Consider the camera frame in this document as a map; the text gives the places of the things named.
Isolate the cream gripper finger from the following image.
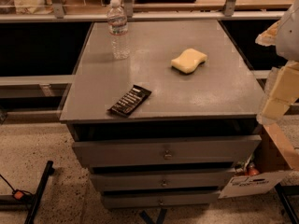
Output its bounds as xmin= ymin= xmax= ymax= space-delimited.
xmin=256 ymin=61 xmax=299 ymax=125
xmin=255 ymin=21 xmax=279 ymax=47

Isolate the yellow sponge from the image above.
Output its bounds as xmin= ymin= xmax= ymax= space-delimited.
xmin=171 ymin=49 xmax=207 ymax=74

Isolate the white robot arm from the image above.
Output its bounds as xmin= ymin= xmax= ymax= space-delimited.
xmin=255 ymin=0 xmax=299 ymax=125

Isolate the cardboard box with label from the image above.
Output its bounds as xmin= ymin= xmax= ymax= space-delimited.
xmin=220 ymin=124 xmax=299 ymax=199

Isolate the top grey drawer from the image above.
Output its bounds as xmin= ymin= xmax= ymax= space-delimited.
xmin=72 ymin=135 xmax=262 ymax=167

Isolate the grey drawer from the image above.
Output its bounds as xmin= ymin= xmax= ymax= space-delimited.
xmin=72 ymin=135 xmax=262 ymax=167
xmin=91 ymin=169 xmax=233 ymax=192
xmin=102 ymin=190 xmax=221 ymax=209

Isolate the orange bottle in box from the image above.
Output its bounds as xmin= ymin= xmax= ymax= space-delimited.
xmin=247 ymin=162 xmax=260 ymax=176

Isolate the grey drawer cabinet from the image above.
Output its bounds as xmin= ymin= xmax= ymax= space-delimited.
xmin=61 ymin=21 xmax=263 ymax=197

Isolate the clear plastic water bottle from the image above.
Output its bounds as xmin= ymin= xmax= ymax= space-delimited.
xmin=107 ymin=0 xmax=130 ymax=60

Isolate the middle grey drawer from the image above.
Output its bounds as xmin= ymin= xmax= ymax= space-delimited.
xmin=91 ymin=169 xmax=233 ymax=192

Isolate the bottom grey drawer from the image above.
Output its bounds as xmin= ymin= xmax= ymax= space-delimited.
xmin=102 ymin=190 xmax=221 ymax=209

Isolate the black metal stand leg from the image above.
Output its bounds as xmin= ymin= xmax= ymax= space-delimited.
xmin=0 ymin=161 xmax=55 ymax=224

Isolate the orange cable clip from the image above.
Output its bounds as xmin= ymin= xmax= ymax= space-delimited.
xmin=12 ymin=190 xmax=24 ymax=200

